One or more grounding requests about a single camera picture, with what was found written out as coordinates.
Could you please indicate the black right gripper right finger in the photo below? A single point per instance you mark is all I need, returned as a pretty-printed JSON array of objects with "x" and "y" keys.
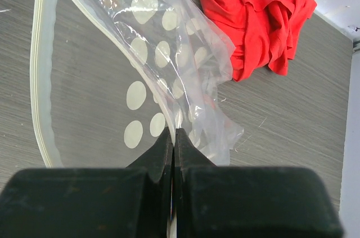
[{"x": 187, "y": 158}]

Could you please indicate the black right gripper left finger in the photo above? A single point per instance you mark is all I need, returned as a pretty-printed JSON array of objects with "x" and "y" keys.
[{"x": 157, "y": 160}]

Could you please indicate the clear dotted zip bag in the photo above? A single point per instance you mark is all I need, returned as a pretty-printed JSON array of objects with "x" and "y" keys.
[{"x": 107, "y": 76}]

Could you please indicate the red cloth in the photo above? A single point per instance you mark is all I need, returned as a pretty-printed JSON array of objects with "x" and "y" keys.
[{"x": 264, "y": 32}]

